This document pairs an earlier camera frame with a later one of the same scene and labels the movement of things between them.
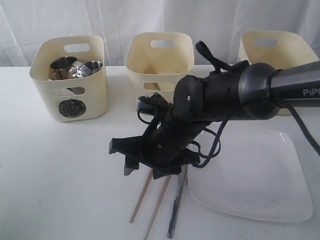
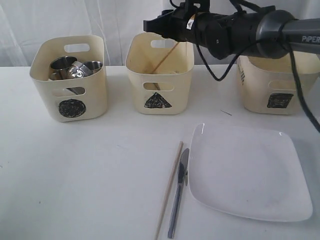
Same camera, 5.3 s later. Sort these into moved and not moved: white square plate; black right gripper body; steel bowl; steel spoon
Moved: black right gripper body
Not moved: white square plate; steel spoon; steel bowl
